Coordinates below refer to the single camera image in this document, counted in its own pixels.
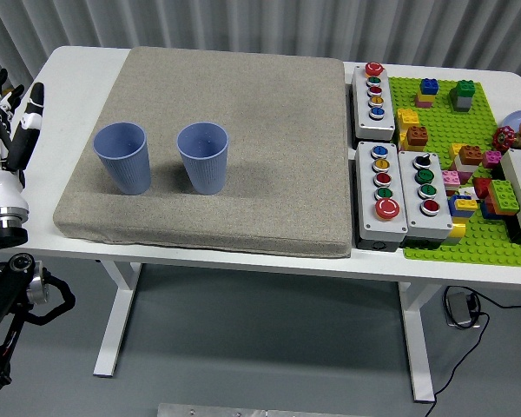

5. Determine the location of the green studded baseplate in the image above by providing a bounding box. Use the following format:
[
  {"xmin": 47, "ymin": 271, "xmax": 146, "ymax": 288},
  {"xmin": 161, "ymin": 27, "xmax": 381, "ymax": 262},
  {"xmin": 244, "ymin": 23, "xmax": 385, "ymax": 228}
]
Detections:
[{"xmin": 386, "ymin": 76, "xmax": 521, "ymax": 267}]

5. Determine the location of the grey-brown fabric mat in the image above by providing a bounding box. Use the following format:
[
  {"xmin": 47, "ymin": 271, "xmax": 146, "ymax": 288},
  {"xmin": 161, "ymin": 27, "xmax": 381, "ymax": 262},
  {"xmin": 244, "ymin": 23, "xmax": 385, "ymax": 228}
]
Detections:
[{"xmin": 52, "ymin": 46, "xmax": 353, "ymax": 260}]

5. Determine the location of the blue ribbed plastic cup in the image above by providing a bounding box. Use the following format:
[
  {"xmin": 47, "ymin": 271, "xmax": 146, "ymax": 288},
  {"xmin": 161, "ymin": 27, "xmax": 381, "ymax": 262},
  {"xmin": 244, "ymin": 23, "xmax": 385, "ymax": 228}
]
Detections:
[
  {"xmin": 92, "ymin": 122, "xmax": 152, "ymax": 196},
  {"xmin": 175, "ymin": 122, "xmax": 230, "ymax": 195}
]

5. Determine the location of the magenta brick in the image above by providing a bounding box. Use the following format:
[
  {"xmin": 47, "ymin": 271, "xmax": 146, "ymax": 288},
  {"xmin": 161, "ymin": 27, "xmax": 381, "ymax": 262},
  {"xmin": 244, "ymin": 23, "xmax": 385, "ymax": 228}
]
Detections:
[{"xmin": 481, "ymin": 149, "xmax": 504, "ymax": 169}]

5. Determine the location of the grey button box cut off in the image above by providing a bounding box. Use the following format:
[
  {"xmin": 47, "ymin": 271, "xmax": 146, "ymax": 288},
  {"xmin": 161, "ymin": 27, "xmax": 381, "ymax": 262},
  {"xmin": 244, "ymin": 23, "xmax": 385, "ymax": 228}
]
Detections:
[{"xmin": 498, "ymin": 148, "xmax": 521, "ymax": 244}]

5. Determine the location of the black power cable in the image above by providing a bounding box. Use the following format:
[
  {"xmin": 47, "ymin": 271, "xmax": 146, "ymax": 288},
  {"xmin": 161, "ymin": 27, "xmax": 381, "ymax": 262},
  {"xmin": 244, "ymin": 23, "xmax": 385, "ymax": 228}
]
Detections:
[{"xmin": 425, "ymin": 286, "xmax": 521, "ymax": 417}]

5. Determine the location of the green orange brick stack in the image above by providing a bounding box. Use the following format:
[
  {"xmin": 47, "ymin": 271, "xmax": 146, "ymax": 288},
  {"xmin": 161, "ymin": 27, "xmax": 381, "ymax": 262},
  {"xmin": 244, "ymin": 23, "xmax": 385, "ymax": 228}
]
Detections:
[{"xmin": 481, "ymin": 178, "xmax": 521, "ymax": 218}]

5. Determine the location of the brown white yellow brick stack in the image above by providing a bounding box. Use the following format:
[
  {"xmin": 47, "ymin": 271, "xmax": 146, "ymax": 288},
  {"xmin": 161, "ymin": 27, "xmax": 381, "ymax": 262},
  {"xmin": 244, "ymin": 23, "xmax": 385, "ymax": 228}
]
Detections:
[{"xmin": 449, "ymin": 142, "xmax": 484, "ymax": 173}]

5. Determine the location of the white table leg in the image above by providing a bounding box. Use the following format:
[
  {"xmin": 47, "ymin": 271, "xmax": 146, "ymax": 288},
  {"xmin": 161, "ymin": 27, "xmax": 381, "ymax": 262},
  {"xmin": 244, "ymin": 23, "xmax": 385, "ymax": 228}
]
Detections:
[
  {"xmin": 93, "ymin": 260, "xmax": 142, "ymax": 378},
  {"xmin": 397, "ymin": 281, "xmax": 438, "ymax": 403}
]

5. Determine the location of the grey five-button control box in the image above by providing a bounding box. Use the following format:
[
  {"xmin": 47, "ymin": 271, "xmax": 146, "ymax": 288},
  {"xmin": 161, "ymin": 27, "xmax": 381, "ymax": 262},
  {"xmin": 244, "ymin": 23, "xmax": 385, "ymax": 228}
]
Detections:
[
  {"xmin": 350, "ymin": 62, "xmax": 397, "ymax": 142},
  {"xmin": 354, "ymin": 141, "xmax": 409, "ymax": 252}
]

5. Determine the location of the grey box with black switch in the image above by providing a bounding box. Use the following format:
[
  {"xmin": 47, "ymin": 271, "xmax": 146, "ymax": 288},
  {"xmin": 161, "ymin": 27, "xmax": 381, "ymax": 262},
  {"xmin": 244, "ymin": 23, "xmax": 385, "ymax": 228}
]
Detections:
[{"xmin": 398, "ymin": 149, "xmax": 456, "ymax": 249}]

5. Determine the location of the red brick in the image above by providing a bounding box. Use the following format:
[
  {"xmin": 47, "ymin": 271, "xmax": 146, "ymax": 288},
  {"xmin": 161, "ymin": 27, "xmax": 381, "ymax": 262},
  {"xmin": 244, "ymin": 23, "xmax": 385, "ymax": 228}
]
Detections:
[{"xmin": 472, "ymin": 176, "xmax": 494, "ymax": 199}]

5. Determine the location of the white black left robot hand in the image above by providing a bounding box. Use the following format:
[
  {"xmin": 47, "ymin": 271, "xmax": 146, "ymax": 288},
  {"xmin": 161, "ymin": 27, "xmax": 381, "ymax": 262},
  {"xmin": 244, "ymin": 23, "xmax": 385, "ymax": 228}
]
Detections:
[{"xmin": 0, "ymin": 59, "xmax": 47, "ymax": 215}]

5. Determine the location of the grey power adapter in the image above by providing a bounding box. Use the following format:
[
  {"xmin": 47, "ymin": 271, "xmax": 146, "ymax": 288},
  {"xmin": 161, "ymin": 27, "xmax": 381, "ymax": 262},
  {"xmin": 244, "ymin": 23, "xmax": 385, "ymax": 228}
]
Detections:
[{"xmin": 443, "ymin": 291, "xmax": 481, "ymax": 329}]

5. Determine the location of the green grey brick stack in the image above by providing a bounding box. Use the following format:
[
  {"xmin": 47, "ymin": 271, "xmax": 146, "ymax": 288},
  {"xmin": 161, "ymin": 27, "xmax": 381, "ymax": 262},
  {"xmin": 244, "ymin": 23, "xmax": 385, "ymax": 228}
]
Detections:
[{"xmin": 449, "ymin": 79, "xmax": 477, "ymax": 113}]

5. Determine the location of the grey pleated curtain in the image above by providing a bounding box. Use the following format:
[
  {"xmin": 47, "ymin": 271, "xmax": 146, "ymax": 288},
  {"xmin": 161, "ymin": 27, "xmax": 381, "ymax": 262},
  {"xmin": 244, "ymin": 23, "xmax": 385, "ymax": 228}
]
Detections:
[{"xmin": 0, "ymin": 0, "xmax": 521, "ymax": 101}]

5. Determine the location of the blue yellow pink brick stack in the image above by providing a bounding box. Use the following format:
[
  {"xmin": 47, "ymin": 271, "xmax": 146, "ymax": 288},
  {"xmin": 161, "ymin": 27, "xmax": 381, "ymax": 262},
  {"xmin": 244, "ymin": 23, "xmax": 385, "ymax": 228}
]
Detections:
[{"xmin": 414, "ymin": 77, "xmax": 440, "ymax": 109}]

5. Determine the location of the light blue plate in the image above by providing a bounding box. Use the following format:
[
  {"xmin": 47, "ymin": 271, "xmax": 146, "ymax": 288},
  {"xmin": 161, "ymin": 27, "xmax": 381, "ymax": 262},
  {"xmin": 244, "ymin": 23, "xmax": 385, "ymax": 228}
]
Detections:
[{"xmin": 502, "ymin": 109, "xmax": 521, "ymax": 140}]

